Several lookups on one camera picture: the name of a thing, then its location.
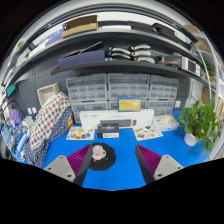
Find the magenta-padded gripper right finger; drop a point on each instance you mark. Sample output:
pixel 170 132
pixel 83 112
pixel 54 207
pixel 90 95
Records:
pixel 151 161

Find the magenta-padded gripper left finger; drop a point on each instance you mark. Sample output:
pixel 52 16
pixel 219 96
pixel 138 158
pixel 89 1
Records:
pixel 75 161

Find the pink computer mouse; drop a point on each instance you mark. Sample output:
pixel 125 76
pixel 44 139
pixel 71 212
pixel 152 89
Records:
pixel 99 152

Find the black scalloped mouse pad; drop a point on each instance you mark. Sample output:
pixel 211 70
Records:
pixel 108 164

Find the printed sticker sheet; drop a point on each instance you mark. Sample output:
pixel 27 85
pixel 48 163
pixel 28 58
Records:
pixel 80 133
pixel 148 133

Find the navy dotted cloth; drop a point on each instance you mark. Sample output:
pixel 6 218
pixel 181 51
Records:
pixel 60 126

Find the small yellow object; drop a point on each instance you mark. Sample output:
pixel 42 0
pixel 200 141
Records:
pixel 70 123

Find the small black product box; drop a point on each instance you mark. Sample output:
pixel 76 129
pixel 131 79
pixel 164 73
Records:
pixel 108 130

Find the white keyboard carton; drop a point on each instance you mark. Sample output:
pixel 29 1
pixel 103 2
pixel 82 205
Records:
pixel 96 116

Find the red white checked cloth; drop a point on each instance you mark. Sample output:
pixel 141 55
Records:
pixel 50 113

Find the yellow blue box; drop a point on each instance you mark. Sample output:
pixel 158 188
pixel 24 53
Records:
pixel 130 105

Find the green potted plant, white pot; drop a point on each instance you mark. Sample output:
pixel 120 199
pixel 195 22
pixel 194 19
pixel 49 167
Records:
pixel 200 120

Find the white woven basket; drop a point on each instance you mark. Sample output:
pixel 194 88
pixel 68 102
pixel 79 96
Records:
pixel 46 93

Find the small purple toy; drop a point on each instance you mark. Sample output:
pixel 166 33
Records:
pixel 15 116

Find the grey wall shelf unit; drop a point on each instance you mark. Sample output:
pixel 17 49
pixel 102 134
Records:
pixel 116 65

